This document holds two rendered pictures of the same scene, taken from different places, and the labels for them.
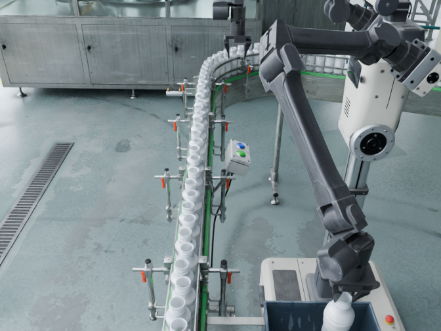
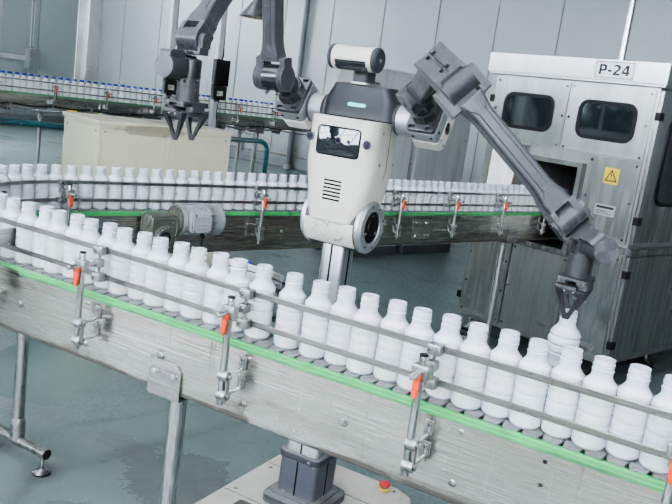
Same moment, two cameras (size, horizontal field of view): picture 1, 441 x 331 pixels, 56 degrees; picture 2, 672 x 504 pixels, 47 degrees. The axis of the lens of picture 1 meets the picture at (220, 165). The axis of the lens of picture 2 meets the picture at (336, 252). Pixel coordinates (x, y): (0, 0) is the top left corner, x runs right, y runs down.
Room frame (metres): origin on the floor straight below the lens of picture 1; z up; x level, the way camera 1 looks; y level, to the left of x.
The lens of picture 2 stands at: (0.30, 1.50, 1.55)
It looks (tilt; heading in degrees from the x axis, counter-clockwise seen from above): 11 degrees down; 299
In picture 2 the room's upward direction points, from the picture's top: 8 degrees clockwise
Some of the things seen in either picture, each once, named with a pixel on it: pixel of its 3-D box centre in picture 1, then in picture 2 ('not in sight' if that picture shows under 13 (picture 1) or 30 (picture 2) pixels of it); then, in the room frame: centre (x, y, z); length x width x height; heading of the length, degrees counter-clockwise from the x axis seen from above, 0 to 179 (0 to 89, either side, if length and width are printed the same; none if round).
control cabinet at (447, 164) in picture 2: not in sight; (424, 164); (3.78, -6.49, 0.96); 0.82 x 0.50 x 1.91; 72
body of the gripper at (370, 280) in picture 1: (352, 266); (578, 268); (0.66, -0.30, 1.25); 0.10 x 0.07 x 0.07; 90
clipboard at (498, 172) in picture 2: not in sight; (501, 168); (2.03, -3.80, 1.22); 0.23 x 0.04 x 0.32; 162
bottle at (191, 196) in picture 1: (192, 213); (342, 325); (1.04, 0.09, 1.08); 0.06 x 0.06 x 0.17
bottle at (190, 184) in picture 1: (191, 202); (316, 318); (1.10, 0.09, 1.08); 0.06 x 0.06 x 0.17
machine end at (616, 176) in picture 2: not in sight; (605, 211); (1.40, -4.41, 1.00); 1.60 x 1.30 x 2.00; 72
